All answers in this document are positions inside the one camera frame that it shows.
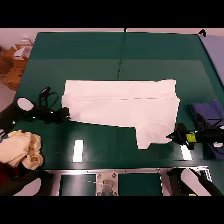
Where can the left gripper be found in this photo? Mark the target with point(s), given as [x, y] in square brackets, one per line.
[58, 115]

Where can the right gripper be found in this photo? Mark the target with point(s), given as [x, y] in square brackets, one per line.
[184, 136]

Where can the white shirt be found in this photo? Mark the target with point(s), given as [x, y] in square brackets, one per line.
[126, 103]

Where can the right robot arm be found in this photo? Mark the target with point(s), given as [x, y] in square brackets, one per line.
[209, 136]

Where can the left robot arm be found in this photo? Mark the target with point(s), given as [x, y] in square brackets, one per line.
[12, 112]

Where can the purple garment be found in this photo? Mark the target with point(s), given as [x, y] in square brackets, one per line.
[208, 111]

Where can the cream garment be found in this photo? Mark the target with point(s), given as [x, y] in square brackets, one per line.
[18, 148]

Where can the brown cardboard box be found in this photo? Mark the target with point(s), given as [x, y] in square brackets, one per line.
[13, 71]

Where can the silver frame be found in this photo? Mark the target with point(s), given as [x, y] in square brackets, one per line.
[107, 177]

